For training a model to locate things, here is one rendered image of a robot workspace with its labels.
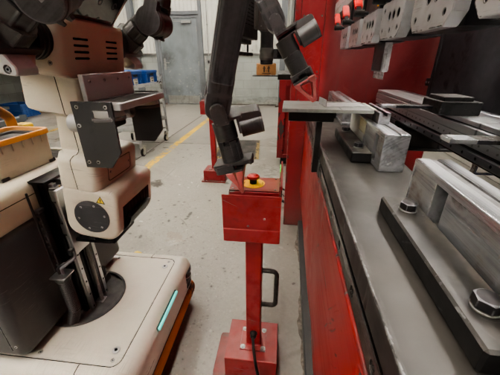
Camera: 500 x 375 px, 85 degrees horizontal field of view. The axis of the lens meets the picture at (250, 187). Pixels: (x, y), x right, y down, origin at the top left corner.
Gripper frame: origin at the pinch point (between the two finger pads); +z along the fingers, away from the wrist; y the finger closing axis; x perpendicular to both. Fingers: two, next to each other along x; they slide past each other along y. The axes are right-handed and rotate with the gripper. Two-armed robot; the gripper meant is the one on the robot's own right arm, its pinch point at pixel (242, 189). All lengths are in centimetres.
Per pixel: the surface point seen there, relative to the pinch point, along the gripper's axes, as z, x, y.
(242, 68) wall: -36, 715, -83
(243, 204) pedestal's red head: 2.3, -5.0, 0.5
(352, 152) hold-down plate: -2.6, 5.4, 31.2
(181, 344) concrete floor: 71, 8, -47
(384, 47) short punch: -26, 19, 45
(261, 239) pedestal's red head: 14.0, -5.2, 2.7
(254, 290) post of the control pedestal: 39.2, 2.1, -6.1
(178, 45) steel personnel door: -130, 713, -232
